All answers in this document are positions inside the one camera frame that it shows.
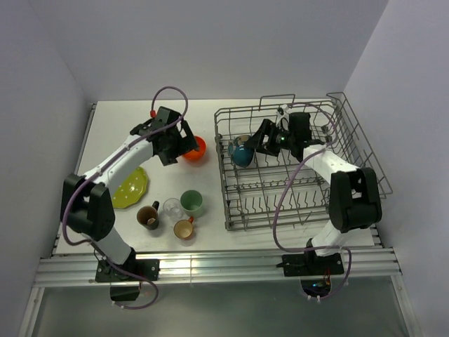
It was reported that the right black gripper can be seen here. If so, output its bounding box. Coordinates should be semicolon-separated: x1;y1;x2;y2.
244;119;295;157

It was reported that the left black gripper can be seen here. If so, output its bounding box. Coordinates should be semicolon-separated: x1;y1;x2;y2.
159;121;199;166

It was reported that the orange bowl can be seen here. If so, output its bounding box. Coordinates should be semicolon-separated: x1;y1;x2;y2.
182;136;207;161

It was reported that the blue bowl beige inside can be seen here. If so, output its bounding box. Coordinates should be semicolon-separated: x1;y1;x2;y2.
227;135;254;168

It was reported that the mint green cup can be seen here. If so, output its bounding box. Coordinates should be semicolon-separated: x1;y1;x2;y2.
180;190;203;218

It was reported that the clear drinking glass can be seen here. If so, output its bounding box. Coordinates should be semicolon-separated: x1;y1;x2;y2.
163;198;184;222

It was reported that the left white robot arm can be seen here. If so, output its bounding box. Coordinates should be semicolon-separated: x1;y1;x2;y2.
60;107;199;280

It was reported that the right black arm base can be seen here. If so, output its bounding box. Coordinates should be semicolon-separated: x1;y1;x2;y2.
276;252;344;277

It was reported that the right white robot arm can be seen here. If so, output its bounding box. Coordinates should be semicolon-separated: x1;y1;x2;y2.
245;112;382;274

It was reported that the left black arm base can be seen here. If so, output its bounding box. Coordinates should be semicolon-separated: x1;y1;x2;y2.
95;259;159;283

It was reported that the yellow-green dotted plate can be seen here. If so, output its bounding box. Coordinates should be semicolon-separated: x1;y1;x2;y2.
112;166;149;209

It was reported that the dark brown mug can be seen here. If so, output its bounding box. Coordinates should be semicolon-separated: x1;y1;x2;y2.
136;201;159;230

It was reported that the small orange mug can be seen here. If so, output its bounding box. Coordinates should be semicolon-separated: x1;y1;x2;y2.
173;217;194;240

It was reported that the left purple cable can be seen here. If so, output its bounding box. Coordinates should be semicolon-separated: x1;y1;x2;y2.
61;86;189;311

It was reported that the purple cable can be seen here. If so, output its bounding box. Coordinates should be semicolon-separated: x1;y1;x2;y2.
272;102;353;300
61;86;189;311

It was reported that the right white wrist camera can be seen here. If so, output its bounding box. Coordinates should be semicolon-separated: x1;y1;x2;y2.
276;104;290;131

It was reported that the grey wire dish rack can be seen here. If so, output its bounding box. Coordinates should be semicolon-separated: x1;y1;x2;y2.
214;92;393;231

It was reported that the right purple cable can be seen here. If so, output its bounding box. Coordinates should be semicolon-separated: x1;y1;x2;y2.
272;102;353;300

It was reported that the aluminium mounting rail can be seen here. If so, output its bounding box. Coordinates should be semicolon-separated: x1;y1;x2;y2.
18;238;401;336

